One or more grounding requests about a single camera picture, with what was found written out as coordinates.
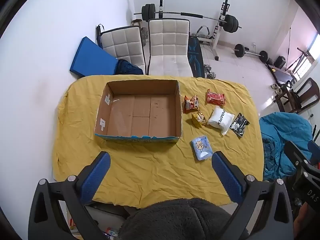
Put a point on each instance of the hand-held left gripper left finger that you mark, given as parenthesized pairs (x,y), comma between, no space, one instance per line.
(97,177)

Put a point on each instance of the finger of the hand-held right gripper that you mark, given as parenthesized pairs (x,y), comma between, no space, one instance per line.
(296,153)
(314,147)

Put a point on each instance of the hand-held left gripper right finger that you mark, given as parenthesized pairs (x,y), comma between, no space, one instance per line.
(226,177)

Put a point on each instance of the cardboard box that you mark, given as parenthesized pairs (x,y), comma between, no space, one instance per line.
(140,115)

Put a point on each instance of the red floral packet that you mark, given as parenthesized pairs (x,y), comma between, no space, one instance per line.
(215,98)

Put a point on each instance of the orange snack packet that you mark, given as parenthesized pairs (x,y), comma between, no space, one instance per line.
(191,103)

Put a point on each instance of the white soft packet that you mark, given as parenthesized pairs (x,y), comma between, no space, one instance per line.
(221,120)

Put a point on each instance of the teal blanket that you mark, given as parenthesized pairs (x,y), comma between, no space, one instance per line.
(282,140)

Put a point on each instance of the light blue tissue packet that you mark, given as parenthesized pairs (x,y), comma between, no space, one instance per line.
(201,147)

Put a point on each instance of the black foil packet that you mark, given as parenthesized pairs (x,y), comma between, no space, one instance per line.
(239,124)

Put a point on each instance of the dark wooden chair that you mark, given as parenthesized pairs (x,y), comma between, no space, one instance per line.
(302,92)

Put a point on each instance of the yellow tablecloth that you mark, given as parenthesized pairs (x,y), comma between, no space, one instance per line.
(155,170)

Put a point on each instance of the yellow snack packet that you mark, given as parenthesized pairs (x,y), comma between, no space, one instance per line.
(198,119)

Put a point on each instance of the dark fleece clothing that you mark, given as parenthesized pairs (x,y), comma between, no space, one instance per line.
(175,220)

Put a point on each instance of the brown padded bench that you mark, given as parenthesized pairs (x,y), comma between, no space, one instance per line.
(282,75)

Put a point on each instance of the black tripod stand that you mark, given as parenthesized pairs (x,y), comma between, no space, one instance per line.
(300,58)

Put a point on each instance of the black speaker box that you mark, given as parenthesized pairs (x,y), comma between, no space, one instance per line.
(279,62)

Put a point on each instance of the small dumbbell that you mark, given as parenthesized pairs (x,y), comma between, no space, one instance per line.
(212,75)
(207,67)

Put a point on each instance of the short barbell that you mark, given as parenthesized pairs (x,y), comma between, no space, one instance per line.
(250,53)

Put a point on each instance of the dark blue quilted cloth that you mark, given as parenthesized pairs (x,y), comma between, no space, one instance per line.
(127,68)

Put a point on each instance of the blue foam mat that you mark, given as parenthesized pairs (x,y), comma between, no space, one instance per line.
(92,60)

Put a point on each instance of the white quilted chair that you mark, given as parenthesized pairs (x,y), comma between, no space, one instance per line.
(168,45)
(122,45)

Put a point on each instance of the white barbell rack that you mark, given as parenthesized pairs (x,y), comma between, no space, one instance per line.
(217,40)

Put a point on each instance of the black folded stand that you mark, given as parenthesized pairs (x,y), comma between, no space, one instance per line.
(99,33)

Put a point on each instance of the long barbell with plates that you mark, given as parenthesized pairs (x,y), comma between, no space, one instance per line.
(170,12)

